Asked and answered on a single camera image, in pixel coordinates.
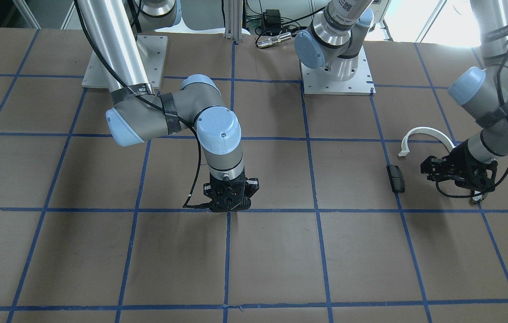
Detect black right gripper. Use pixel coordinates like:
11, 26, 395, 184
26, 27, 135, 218
203, 171, 259, 213

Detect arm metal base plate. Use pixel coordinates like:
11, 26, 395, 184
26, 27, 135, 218
300, 47, 376, 96
82, 35, 168, 92

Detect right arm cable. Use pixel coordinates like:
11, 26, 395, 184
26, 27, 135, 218
74, 0, 212, 210

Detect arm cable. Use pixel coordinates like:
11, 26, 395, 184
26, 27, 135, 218
74, 0, 212, 210
434, 0, 508, 199

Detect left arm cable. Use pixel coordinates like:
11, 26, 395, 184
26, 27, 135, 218
434, 0, 508, 199

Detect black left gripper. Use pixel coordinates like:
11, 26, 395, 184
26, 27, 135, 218
420, 141, 498, 193

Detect black brake pad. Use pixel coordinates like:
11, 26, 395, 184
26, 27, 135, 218
386, 164, 405, 193

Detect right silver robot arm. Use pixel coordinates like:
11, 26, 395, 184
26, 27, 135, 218
74, 0, 259, 213

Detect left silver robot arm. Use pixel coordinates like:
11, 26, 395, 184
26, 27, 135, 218
294, 0, 508, 193

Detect silver metal cylinder connector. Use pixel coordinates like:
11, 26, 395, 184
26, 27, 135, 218
255, 31, 292, 49

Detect aluminium frame post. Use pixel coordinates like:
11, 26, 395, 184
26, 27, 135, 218
223, 0, 244, 43

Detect white curved plastic part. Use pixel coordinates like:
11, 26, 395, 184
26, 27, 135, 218
398, 127, 456, 157

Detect black power adapter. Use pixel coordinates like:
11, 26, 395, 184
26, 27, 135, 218
263, 9, 281, 28

